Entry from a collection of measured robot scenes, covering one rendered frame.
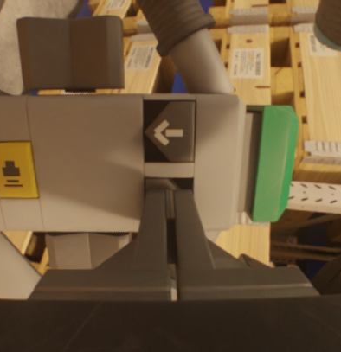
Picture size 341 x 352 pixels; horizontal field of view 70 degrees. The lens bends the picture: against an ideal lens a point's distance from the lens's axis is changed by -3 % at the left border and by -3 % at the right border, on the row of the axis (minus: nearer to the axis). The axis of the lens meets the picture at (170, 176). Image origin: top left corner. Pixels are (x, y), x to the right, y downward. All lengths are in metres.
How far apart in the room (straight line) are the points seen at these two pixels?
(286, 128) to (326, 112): 1.03
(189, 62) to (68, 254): 0.15
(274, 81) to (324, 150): 0.40
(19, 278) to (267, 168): 0.21
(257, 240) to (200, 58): 0.78
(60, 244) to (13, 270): 0.06
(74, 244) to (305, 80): 1.23
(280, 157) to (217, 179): 0.05
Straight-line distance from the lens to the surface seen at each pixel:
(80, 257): 0.20
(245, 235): 0.90
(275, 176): 0.18
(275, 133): 0.18
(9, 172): 0.18
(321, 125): 1.16
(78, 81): 0.17
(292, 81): 1.30
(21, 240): 1.17
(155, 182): 0.16
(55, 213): 0.18
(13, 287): 0.25
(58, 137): 0.17
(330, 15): 0.81
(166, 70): 1.80
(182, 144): 0.15
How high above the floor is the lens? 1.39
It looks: 14 degrees down
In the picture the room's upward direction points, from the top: 94 degrees clockwise
